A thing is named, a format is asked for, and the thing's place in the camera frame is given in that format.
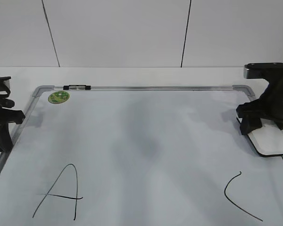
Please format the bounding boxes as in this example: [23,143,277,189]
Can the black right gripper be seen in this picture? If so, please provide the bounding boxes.
[236,74,283,135]

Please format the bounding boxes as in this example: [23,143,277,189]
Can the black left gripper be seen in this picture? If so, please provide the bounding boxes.
[0,90,25,152]

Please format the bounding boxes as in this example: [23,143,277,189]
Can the white whiteboard eraser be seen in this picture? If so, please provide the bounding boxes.
[243,119,283,157]

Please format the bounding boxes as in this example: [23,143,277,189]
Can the green round magnet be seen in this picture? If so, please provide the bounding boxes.
[48,91,70,104]

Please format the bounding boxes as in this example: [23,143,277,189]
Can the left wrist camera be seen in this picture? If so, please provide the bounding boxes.
[0,76,11,91]

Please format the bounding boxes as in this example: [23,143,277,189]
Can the white board with aluminium frame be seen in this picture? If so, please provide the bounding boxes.
[0,85,283,226]

